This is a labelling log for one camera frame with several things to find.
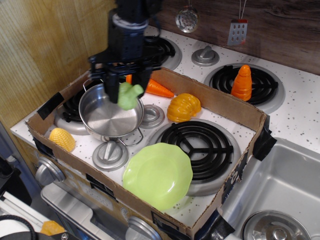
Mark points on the oven front knob right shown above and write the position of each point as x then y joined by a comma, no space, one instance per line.
138,229

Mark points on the hanging metal spatula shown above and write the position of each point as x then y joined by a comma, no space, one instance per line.
238,27

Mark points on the back left black burner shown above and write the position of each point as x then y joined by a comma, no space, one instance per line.
169,56

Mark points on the cardboard fence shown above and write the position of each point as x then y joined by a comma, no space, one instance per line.
231,110

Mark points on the orange toy carrot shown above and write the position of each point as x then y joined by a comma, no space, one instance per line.
157,89

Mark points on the small steel pan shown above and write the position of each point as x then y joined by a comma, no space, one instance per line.
106,121

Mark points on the sink drain strainer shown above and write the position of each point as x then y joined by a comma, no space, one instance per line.
273,225

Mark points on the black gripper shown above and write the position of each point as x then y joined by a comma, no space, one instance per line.
128,50

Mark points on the silver stove knob front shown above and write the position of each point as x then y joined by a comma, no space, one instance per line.
110,156

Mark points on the silver stove knob back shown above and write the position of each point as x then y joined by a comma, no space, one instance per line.
205,57

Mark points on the yellow toy corn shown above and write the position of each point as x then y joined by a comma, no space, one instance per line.
62,138

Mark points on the oven knob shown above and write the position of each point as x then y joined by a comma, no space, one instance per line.
138,229
48,172

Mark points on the black burner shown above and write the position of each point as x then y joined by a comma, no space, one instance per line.
67,116
169,56
268,92
212,150

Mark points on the front right black burner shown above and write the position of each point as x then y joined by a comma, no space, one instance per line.
212,150

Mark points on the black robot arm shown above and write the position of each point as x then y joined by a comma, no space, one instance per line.
134,11

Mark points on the green toy broccoli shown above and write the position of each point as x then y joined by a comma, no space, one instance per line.
128,95

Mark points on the hanging metal strainer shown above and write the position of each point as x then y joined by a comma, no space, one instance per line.
187,18

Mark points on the front left black burner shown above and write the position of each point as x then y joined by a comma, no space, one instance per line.
67,116

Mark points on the light green plastic plate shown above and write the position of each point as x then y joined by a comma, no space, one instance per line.
159,174

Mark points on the oven front knob left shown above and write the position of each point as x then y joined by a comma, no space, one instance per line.
48,172

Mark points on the orange swirl cone toy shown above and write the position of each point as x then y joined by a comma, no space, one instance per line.
242,85

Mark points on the silver sink basin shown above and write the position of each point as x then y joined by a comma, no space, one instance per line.
287,181

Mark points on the silver stove knob middle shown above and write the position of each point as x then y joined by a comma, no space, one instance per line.
153,116

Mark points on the back right black burner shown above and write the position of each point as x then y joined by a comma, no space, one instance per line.
268,92

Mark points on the silver stove knob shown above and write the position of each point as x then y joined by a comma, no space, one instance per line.
110,156
205,57
153,116

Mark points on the orange toy pumpkin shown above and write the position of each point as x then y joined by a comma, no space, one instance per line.
183,107

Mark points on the oven door handle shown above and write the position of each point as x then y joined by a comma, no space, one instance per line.
83,214

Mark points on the yellow toy bottom left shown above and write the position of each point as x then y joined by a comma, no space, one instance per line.
50,228

